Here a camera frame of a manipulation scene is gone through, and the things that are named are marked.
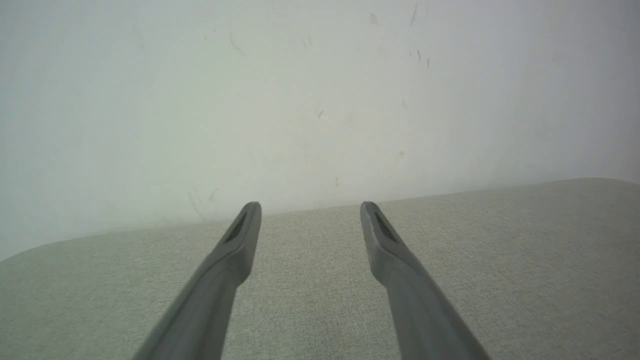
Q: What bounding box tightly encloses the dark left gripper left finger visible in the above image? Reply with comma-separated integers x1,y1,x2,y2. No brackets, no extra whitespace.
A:
132,201,262,360

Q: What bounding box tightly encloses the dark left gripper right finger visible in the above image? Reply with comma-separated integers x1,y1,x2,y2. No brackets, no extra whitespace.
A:
360,201,493,360

